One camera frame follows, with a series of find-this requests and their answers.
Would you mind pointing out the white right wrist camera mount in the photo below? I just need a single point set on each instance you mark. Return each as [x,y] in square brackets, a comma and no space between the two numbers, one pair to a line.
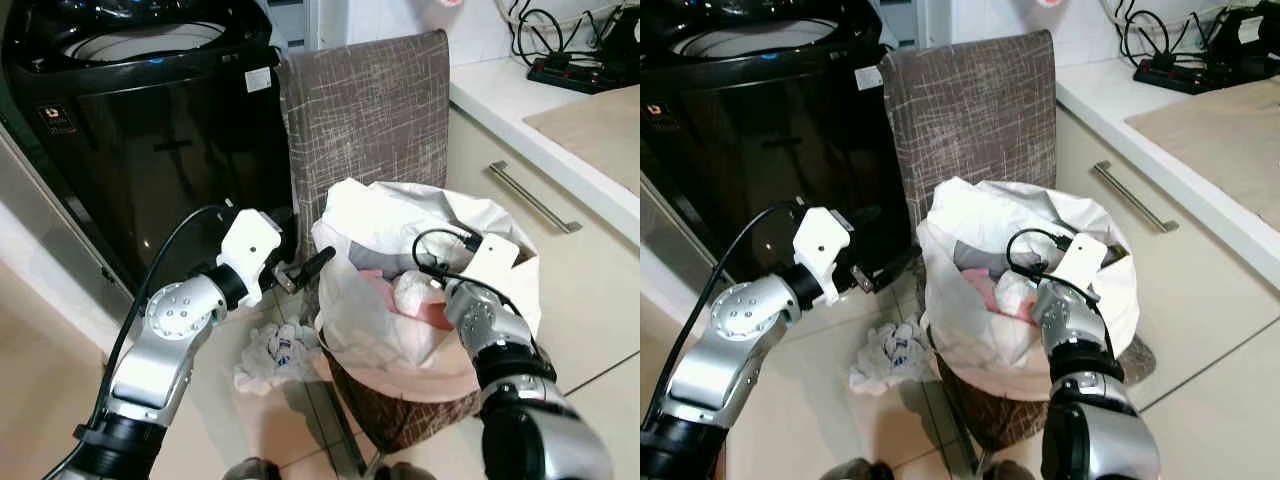
[1080,258]
[490,258]

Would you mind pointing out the black countertop appliance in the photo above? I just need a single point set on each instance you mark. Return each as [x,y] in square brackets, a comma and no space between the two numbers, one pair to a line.
[1245,40]
[620,40]

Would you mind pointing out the white cloth with blue print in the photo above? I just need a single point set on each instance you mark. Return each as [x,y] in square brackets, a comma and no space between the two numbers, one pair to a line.
[270,355]
[885,355]

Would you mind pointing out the black top-load washing machine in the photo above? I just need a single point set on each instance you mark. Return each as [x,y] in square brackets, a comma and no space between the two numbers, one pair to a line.
[150,130]
[770,130]

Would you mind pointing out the beige kitchen cabinet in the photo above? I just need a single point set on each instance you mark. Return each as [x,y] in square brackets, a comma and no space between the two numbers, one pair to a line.
[580,290]
[1200,300]

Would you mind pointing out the dark brown laundry basket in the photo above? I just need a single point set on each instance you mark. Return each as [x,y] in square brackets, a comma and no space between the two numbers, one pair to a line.
[985,415]
[400,420]

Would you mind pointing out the crumpled white garment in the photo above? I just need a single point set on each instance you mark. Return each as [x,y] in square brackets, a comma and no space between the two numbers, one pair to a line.
[412,292]
[1015,292]

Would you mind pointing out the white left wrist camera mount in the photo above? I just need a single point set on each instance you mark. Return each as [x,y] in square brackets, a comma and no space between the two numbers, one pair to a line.
[248,245]
[820,245]

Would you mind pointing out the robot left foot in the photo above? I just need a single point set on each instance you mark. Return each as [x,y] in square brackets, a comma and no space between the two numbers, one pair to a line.
[252,470]
[850,471]

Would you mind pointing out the black power strip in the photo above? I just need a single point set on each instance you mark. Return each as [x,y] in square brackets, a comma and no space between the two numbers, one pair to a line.
[570,75]
[1180,75]

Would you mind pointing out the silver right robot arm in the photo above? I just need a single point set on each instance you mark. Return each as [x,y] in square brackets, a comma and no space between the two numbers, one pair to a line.
[530,420]
[1090,420]

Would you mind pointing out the beige counter mat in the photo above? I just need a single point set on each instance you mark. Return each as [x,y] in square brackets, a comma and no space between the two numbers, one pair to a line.
[595,135]
[1220,145]

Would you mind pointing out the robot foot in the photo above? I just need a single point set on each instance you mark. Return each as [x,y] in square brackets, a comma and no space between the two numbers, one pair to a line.
[1012,472]
[252,470]
[405,472]
[850,471]

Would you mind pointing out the pink garment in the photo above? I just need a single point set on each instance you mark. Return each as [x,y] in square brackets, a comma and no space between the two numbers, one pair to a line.
[985,292]
[430,316]

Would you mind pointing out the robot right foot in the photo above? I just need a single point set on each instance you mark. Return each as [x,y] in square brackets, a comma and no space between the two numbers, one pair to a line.
[1012,472]
[405,472]

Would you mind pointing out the large white cloth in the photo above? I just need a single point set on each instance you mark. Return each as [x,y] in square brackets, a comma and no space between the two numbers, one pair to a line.
[960,230]
[360,230]

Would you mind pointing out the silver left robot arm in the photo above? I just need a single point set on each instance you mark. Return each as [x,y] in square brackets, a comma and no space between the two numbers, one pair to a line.
[730,340]
[160,350]

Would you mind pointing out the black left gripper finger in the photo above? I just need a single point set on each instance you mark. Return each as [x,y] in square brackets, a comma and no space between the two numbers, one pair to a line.
[316,265]
[892,266]

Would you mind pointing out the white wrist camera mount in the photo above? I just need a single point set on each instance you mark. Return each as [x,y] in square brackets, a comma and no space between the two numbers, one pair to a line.
[1080,258]
[490,258]
[248,245]
[820,245]

